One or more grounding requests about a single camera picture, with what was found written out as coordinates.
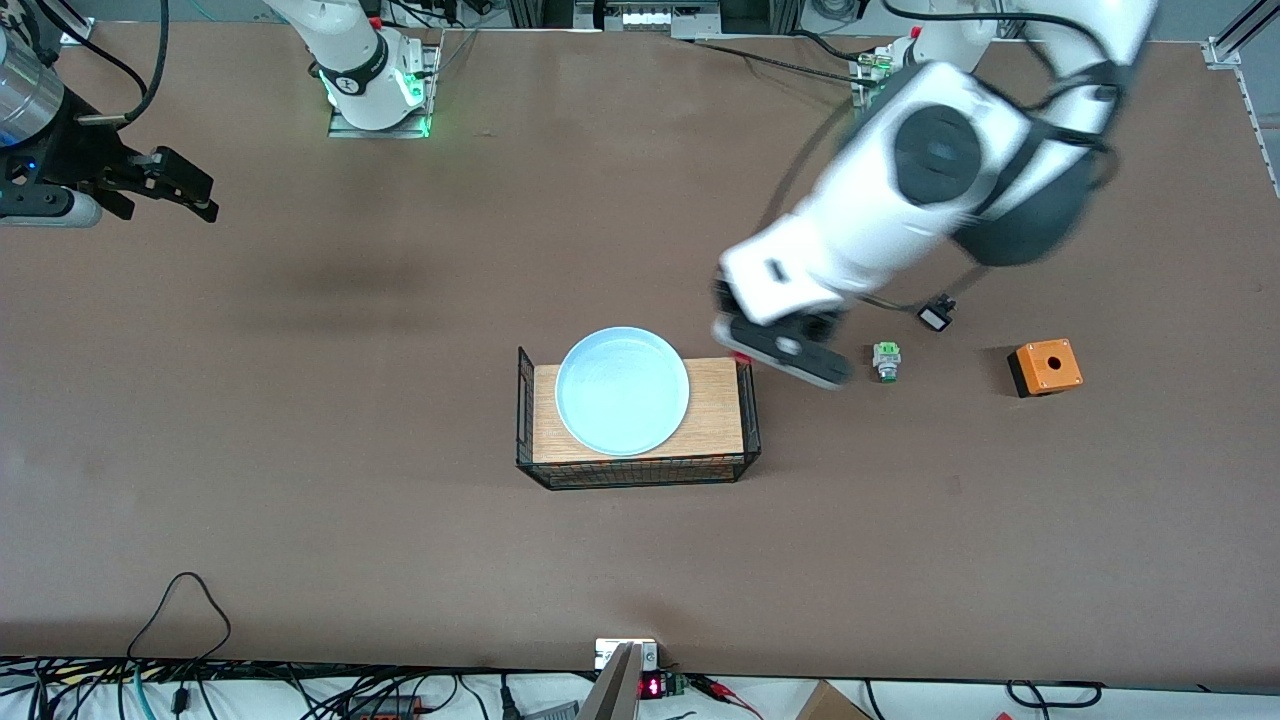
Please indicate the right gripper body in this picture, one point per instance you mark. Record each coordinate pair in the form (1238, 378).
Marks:
(82, 152)

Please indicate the light blue round plate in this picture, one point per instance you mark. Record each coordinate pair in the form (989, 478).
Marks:
(620, 395)

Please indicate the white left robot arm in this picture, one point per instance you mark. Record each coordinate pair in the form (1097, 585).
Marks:
(880, 200)

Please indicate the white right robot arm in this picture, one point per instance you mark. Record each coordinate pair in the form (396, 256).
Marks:
(355, 60)

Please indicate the light wooden board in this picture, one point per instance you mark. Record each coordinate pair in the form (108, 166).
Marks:
(715, 425)

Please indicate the silver lit device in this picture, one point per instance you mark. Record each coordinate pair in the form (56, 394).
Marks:
(645, 18)

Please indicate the red digit display module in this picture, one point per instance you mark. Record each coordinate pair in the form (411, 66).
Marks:
(652, 687)

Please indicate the brown cardboard piece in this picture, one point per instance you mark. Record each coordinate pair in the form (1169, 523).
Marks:
(830, 705)

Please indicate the orange black device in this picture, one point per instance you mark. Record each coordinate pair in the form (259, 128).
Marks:
(385, 708)

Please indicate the aluminium frame profile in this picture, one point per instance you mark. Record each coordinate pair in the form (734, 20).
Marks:
(75, 30)
(1235, 40)

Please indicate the green push button switch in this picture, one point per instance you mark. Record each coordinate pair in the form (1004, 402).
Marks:
(886, 358)

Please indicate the small black white switch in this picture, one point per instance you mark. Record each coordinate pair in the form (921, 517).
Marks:
(935, 319)

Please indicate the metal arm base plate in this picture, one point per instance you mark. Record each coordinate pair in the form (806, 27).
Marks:
(860, 90)
(380, 133)

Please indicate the orange button enclosure box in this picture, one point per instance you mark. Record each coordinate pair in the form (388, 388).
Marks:
(1050, 368)

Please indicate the silver metal bracket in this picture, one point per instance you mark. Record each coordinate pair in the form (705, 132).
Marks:
(612, 652)

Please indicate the grey angled post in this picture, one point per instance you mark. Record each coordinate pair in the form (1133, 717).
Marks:
(612, 695)

